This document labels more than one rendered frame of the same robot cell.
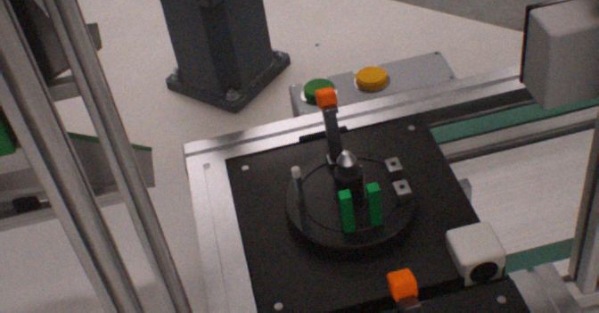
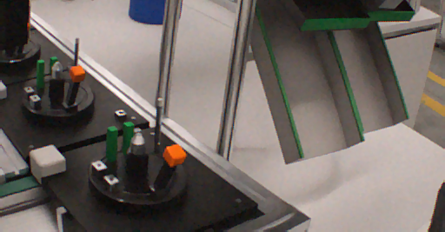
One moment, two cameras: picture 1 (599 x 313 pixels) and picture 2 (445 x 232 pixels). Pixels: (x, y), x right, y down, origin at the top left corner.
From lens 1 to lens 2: 1.20 m
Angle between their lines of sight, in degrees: 102
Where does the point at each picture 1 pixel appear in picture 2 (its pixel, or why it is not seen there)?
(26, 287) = (348, 196)
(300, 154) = (201, 215)
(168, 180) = not seen: outside the picture
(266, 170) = (220, 201)
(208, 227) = (234, 172)
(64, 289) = (326, 201)
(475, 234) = (47, 156)
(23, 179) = (346, 114)
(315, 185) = not seen: hidden behind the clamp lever
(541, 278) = (10, 165)
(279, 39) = not seen: outside the picture
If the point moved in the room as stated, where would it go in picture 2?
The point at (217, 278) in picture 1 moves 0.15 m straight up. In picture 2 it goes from (202, 149) to (215, 59)
